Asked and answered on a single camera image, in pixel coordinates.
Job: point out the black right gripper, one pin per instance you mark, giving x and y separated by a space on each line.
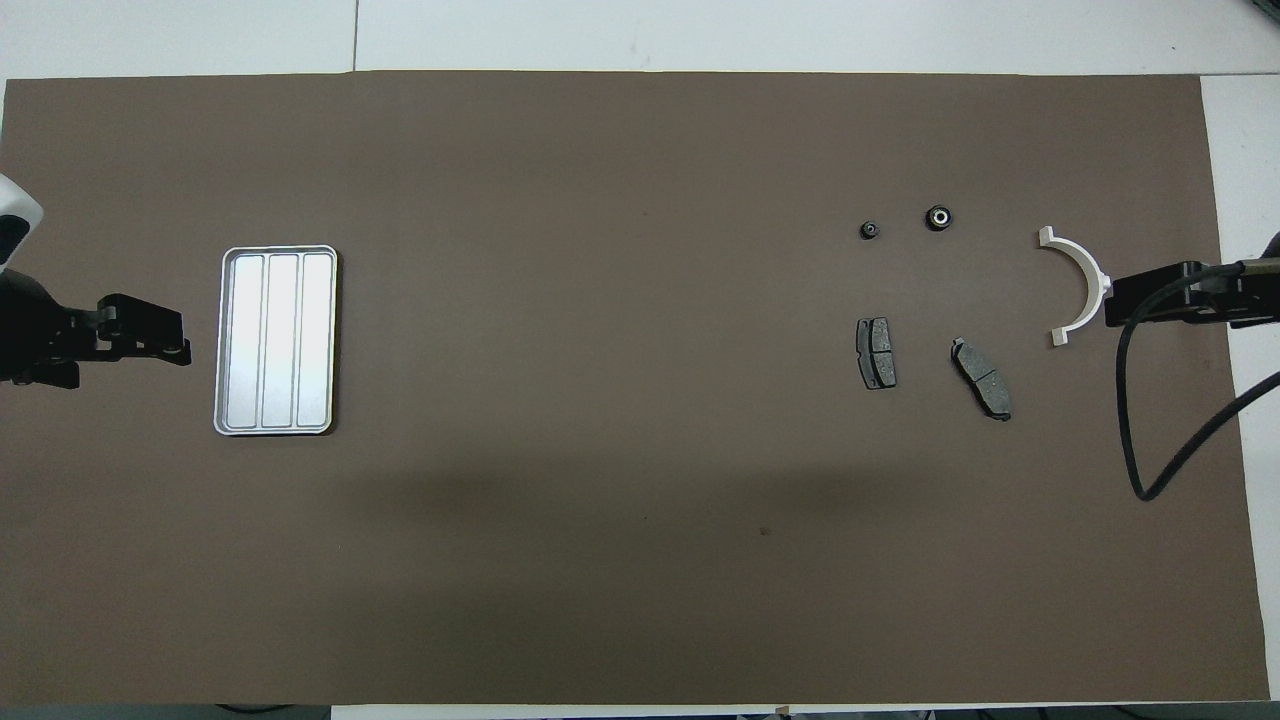
1255 295

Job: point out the long dark grey brake pad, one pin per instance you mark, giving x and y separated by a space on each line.
982 378

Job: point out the brown table mat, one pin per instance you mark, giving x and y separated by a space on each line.
620 300

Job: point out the white semicircular plastic bracket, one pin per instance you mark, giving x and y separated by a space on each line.
1088 275

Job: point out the silver metal tray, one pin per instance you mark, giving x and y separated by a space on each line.
276 340

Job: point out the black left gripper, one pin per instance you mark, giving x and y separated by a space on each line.
30 330

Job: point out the short dark grey brake pad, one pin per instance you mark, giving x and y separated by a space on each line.
877 353

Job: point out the small black bearing gear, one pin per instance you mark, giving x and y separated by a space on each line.
870 230

